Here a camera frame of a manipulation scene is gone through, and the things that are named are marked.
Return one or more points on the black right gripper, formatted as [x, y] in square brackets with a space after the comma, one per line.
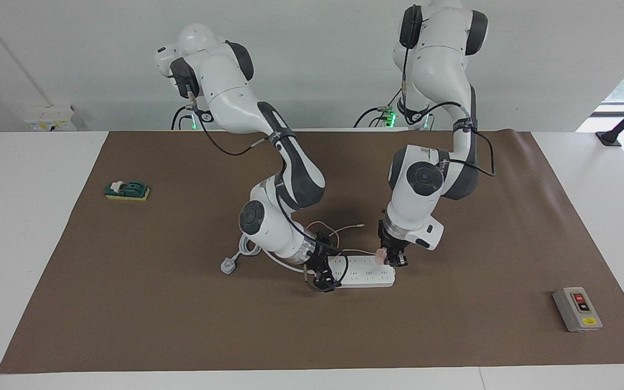
[323, 260]

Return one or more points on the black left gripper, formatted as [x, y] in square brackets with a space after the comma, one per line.
[393, 233]

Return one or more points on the pink charger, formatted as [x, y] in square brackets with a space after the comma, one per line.
[381, 254]

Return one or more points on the white power strip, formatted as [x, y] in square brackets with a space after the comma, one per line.
[366, 275]

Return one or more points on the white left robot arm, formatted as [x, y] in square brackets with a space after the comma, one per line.
[426, 206]

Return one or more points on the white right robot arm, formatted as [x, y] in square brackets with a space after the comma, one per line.
[225, 92]

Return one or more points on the brown table mat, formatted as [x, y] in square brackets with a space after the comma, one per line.
[290, 336]

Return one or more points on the green lit base connector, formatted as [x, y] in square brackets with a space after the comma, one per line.
[390, 115]

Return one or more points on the grey on-off switch box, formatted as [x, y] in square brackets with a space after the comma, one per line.
[577, 309]

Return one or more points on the green knife switch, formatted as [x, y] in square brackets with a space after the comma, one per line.
[128, 190]

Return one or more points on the white wall socket box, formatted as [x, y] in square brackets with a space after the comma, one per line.
[52, 119]

